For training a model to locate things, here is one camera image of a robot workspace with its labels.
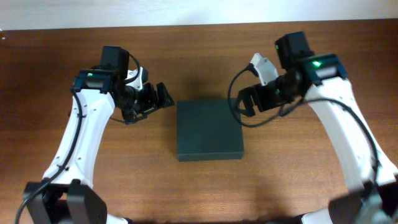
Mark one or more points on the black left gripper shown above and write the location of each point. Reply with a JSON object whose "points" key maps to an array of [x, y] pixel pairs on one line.
{"points": [[152, 101]]}

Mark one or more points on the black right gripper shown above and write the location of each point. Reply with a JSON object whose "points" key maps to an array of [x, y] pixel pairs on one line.
{"points": [[246, 94]]}

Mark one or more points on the black gift box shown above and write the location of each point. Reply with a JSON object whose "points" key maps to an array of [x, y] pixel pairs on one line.
{"points": [[206, 131]]}

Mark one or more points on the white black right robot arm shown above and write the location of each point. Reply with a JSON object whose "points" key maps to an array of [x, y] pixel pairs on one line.
{"points": [[321, 82]]}

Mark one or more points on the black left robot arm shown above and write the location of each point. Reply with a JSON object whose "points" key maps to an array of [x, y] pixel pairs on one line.
{"points": [[65, 194]]}

